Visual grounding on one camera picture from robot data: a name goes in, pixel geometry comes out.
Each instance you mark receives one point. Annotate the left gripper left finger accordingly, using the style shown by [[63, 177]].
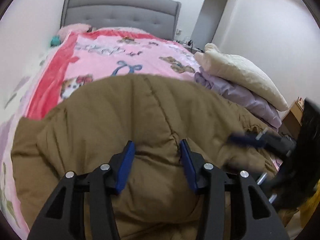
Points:
[[62, 216]]

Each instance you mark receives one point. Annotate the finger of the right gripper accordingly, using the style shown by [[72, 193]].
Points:
[[247, 139]]

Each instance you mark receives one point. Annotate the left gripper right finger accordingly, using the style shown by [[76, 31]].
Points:
[[252, 214]]

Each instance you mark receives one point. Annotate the brown puffer jacket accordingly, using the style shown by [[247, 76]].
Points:
[[155, 113]]

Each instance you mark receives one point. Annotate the lilac folded bedding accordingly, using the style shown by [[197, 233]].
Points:
[[255, 104]]

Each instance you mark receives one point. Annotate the wooden bedside cabinet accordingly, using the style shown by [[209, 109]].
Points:
[[291, 121]]

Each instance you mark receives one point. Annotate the cream fleece folded blanket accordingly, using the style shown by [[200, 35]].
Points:
[[241, 71]]

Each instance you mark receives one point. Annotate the white floral bed sheet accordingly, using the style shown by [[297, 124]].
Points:
[[19, 69]]

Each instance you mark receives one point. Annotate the grey door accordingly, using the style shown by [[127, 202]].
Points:
[[212, 22]]

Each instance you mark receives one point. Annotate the pink cartoon blanket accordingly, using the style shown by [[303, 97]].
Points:
[[80, 59]]

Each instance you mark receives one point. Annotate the grey upholstered headboard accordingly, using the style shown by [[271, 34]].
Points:
[[157, 17]]

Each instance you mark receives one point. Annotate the teal plush toy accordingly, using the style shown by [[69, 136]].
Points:
[[55, 41]]

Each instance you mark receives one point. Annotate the pink fluffy pillow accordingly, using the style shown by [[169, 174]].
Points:
[[78, 27]]

